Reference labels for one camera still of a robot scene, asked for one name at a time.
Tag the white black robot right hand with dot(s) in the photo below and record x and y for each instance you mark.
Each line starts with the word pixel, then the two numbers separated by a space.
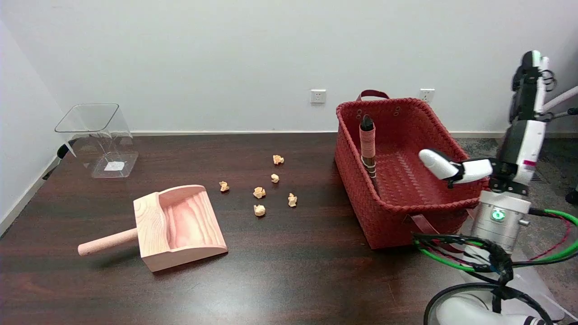
pixel 519 149

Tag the wooden dustpan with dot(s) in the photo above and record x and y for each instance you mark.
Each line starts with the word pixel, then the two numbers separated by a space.
pixel 178 225

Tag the red woven basket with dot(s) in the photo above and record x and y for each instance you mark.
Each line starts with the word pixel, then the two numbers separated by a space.
pixel 402 212

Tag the white wall outlet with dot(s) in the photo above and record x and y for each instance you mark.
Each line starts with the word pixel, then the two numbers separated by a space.
pixel 426 95
pixel 318 96

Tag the brown hand broom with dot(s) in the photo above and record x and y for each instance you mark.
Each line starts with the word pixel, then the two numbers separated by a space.
pixel 368 144

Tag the black caster wheel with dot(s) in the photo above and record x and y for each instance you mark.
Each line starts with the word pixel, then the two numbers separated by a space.
pixel 63 151

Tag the grey office chair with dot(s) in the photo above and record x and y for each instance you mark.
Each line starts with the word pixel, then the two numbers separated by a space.
pixel 562 99

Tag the clear plastic bin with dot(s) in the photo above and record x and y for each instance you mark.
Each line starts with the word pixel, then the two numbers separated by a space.
pixel 101 135

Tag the clear floor mat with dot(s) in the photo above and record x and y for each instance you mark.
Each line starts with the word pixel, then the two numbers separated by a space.
pixel 537 282

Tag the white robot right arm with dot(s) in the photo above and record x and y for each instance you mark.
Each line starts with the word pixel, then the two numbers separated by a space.
pixel 499 225

